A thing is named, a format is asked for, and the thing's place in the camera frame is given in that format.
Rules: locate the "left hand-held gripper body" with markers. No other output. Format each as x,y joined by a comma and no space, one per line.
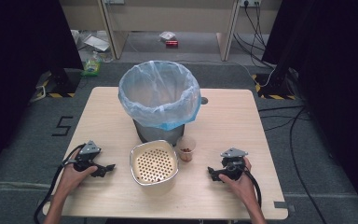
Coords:
88,151

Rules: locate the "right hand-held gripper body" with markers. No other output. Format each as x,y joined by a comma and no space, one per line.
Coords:
233,163

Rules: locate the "person's right hand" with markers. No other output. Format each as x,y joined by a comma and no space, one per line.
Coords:
241,186

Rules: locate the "person's left hand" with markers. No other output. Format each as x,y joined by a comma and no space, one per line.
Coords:
74,178

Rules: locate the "red bits in cup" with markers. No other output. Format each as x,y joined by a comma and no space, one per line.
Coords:
185,150

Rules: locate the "small clear plastic cup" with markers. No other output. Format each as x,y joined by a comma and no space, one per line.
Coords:
187,146

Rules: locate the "beige perforated basket, metal rim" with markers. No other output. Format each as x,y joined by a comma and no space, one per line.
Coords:
154,163

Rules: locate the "grey trash bin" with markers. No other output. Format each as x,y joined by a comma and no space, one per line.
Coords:
158,135

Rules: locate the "grey tape piece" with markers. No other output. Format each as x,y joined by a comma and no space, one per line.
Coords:
283,205

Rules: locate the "black stand base, hazard tape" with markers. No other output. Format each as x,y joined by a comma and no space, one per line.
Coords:
275,87
62,81

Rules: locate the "green packet on floor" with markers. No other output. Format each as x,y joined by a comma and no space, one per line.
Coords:
91,66

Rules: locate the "blue plastic bin bag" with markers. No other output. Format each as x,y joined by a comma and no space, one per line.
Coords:
158,90

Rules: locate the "black curtain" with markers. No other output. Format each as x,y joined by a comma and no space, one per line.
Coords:
18,68
335,77

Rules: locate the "white flat board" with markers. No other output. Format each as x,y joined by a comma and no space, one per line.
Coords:
97,43

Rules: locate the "small red box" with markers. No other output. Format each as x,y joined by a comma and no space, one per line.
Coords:
171,43

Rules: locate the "crumpled white plastic bag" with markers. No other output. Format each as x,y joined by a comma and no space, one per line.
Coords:
167,35

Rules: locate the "white wall power socket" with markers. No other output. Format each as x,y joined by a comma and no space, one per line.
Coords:
250,2

